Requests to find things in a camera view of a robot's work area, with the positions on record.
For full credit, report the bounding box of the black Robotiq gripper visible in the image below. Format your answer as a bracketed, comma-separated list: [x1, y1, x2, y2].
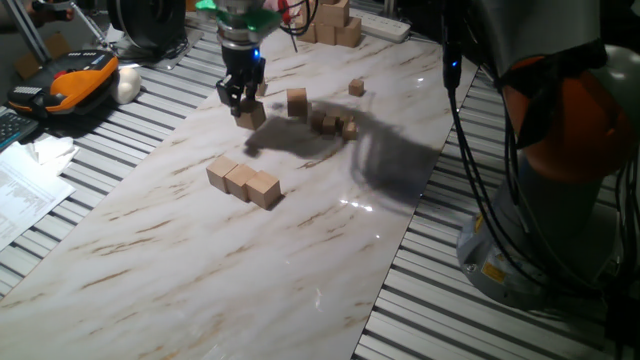
[215, 45, 267, 119]

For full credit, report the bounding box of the crumpled white tissue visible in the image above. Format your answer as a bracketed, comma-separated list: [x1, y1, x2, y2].
[25, 135, 81, 177]

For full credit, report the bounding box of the aluminium profile beam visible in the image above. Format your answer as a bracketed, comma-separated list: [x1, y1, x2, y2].
[3, 0, 52, 64]

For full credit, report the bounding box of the black round spool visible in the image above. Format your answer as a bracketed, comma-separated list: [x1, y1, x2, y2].
[105, 0, 190, 57]

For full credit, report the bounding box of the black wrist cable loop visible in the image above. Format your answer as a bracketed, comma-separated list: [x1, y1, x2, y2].
[277, 0, 321, 37]

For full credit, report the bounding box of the orange black teach pendant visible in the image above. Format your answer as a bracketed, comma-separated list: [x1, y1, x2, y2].
[6, 49, 121, 120]

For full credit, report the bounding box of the brown cardboard piece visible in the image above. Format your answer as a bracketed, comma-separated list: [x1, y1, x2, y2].
[13, 30, 73, 81]

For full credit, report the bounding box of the white power strip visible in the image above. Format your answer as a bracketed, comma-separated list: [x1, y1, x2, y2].
[348, 7, 412, 45]

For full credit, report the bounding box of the marble pattern board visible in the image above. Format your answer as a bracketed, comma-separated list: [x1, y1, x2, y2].
[0, 30, 479, 360]

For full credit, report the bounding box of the black computer keyboard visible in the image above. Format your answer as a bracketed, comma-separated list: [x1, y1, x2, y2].
[0, 106, 41, 152]

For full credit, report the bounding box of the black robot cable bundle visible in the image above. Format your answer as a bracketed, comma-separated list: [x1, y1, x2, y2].
[440, 0, 566, 301]

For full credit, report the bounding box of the printed white paper sheet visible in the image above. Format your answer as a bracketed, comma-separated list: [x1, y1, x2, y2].
[0, 142, 78, 253]

